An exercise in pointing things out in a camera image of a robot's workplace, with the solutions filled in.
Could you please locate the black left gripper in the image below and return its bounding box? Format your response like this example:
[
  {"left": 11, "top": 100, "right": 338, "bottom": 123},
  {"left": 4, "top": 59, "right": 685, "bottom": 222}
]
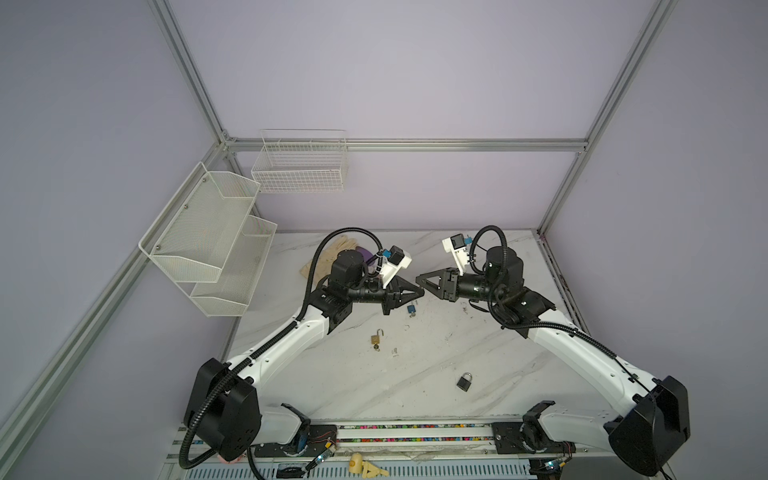
[{"left": 349, "top": 276, "right": 424, "bottom": 315}]

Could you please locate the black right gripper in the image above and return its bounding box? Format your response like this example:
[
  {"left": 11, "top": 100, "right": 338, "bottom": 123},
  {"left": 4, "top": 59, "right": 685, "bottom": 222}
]
[{"left": 414, "top": 265, "right": 501, "bottom": 305}]

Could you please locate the brass padlock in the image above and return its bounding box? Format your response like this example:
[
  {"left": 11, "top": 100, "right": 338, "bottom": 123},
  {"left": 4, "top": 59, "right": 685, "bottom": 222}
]
[{"left": 370, "top": 329, "right": 384, "bottom": 351}]

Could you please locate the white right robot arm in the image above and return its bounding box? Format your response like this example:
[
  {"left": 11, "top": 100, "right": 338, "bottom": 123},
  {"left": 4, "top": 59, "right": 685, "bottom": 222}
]
[{"left": 416, "top": 225, "right": 691, "bottom": 478}]

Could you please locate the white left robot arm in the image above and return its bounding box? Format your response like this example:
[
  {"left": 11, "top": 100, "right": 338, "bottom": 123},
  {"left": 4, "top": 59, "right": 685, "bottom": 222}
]
[{"left": 178, "top": 227, "right": 424, "bottom": 470}]

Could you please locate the purple pink spatula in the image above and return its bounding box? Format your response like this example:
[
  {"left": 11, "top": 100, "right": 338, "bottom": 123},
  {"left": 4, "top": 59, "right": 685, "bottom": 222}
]
[{"left": 355, "top": 246, "right": 374, "bottom": 260}]

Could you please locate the beige work glove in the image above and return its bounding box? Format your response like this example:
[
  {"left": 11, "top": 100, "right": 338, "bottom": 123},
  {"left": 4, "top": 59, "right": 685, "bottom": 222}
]
[{"left": 313, "top": 235, "right": 358, "bottom": 285}]

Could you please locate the black padlock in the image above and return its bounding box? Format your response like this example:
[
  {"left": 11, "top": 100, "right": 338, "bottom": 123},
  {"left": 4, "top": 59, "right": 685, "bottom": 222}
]
[{"left": 456, "top": 372, "right": 473, "bottom": 392}]

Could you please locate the white mesh two-tier shelf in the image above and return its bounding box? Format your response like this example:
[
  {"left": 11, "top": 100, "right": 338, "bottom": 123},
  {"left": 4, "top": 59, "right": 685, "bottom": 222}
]
[{"left": 138, "top": 163, "right": 277, "bottom": 317}]

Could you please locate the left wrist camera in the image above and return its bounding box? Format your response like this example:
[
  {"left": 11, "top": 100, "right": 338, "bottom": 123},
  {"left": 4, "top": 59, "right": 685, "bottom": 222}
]
[{"left": 379, "top": 245, "right": 412, "bottom": 288}]

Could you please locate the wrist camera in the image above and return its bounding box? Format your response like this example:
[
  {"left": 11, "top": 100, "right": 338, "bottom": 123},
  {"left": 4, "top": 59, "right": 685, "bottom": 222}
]
[
  {"left": 379, "top": 245, "right": 412, "bottom": 288},
  {"left": 442, "top": 233, "right": 472, "bottom": 275}
]

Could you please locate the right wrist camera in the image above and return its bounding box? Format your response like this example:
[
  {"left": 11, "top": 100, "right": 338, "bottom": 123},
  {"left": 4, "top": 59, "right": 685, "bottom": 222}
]
[{"left": 442, "top": 233, "right": 472, "bottom": 275}]

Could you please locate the white wire basket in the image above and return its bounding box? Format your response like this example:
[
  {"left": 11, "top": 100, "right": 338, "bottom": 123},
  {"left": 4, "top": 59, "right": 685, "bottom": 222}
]
[{"left": 251, "top": 129, "right": 348, "bottom": 194}]

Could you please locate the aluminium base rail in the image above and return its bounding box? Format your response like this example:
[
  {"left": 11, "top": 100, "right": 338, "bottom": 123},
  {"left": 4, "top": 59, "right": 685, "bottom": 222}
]
[{"left": 160, "top": 420, "right": 638, "bottom": 479}]

